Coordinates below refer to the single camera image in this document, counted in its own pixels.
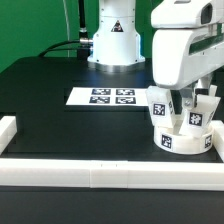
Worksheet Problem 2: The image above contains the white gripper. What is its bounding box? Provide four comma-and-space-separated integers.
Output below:
151, 0, 224, 109

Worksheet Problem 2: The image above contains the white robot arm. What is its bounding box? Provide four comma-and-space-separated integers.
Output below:
88, 0, 224, 108

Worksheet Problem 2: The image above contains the white marker sheet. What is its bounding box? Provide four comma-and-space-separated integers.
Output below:
66, 87, 148, 107

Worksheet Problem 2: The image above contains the white front fence wall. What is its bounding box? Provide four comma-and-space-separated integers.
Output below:
0, 158, 224, 191

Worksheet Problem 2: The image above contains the black cable connector block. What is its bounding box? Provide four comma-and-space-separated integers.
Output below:
77, 47, 90, 60

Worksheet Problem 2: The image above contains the black thick cable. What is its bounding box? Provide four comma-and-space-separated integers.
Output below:
37, 0, 94, 59

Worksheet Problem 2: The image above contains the thin white cable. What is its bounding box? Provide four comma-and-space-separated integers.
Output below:
62, 0, 72, 58

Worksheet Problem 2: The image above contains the white left fence wall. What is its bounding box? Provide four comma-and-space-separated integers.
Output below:
0, 116, 17, 155

